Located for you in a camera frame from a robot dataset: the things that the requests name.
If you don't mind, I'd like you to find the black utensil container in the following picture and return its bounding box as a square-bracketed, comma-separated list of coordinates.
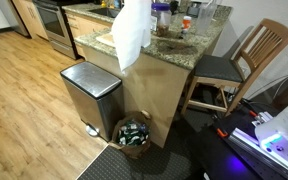
[186, 1, 202, 18]

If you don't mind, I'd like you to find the dark kitchen sink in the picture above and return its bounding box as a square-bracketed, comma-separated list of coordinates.
[88, 6, 122, 19]

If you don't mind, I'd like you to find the small orange white bottle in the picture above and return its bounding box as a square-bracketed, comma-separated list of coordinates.
[180, 15, 193, 35]

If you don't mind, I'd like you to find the dark floor mat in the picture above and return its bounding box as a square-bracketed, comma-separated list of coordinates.
[76, 108, 220, 180]

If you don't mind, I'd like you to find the brown paper bag with cans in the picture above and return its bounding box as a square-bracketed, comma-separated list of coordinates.
[108, 109, 154, 160]

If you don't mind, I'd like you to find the colourless plastic cup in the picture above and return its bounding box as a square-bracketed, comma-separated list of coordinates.
[195, 1, 219, 36]

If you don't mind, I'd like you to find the stainless steel fridge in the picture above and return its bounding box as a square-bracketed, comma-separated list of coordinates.
[0, 0, 30, 37]

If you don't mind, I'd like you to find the beige lower kitchen cabinet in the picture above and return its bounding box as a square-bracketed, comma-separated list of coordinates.
[11, 0, 49, 41]

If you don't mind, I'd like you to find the wooden cutting board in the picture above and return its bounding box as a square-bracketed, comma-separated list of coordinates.
[95, 31, 116, 48]

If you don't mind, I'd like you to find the robot mounting platform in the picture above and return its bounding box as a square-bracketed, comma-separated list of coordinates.
[213, 105, 288, 180]

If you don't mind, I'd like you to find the wooden chair with dark cushion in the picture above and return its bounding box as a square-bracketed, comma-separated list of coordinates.
[180, 17, 288, 118]

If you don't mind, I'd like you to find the stainless steel oven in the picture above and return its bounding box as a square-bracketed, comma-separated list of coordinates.
[31, 0, 82, 61]

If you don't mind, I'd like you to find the clear jar with blue lid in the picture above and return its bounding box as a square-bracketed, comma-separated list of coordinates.
[150, 2, 173, 38]

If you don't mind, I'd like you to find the stainless steel trash can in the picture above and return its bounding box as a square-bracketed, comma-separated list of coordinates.
[59, 60, 125, 143]

